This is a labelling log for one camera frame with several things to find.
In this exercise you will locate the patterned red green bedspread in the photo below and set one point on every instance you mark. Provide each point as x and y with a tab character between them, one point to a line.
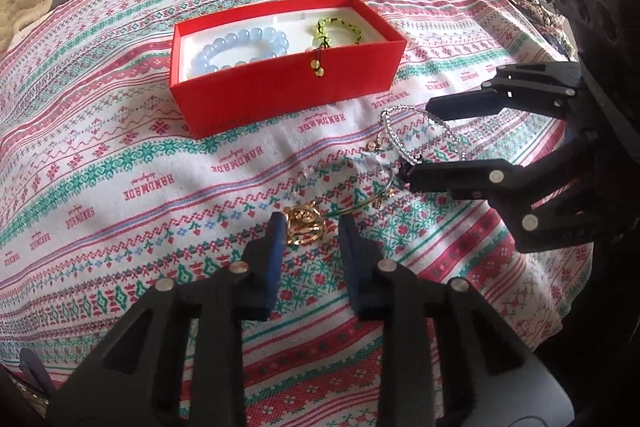
125	157

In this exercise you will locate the red jewelry box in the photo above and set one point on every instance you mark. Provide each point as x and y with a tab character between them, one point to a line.
280	92

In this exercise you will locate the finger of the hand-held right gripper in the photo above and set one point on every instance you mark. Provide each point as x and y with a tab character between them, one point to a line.
465	104
450	179

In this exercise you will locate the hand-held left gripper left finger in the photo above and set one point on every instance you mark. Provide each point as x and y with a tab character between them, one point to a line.
274	267

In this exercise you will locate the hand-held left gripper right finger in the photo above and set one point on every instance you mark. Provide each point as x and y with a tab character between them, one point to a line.
352	267

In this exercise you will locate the silver twisted bangle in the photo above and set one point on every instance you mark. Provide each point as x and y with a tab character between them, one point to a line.
386	119

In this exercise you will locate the floral cloth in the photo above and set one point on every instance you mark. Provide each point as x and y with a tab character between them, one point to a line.
537	9

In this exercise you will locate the small gold earring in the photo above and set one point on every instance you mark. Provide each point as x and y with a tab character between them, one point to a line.
372	146

